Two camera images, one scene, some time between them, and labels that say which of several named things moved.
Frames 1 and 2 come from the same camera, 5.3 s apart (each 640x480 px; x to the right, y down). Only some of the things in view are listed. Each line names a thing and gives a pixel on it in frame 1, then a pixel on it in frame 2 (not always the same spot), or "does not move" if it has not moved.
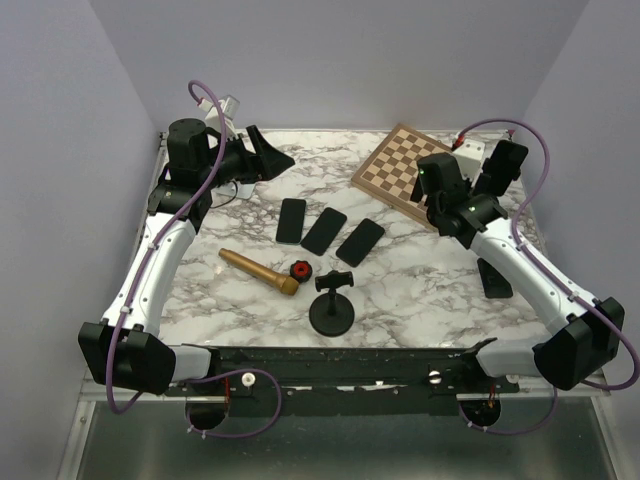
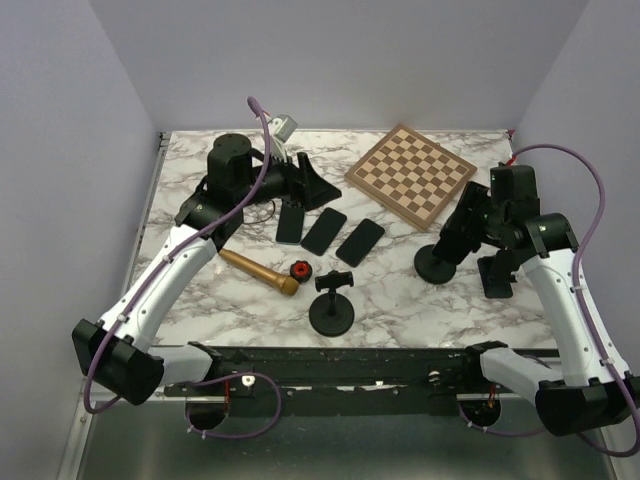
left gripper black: [267, 162] -> [304, 184]
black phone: [323, 231] does not move
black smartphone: [290, 223] does not move
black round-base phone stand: [332, 313] does not move
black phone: [360, 242] does not move
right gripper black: [480, 185] -> [478, 232]
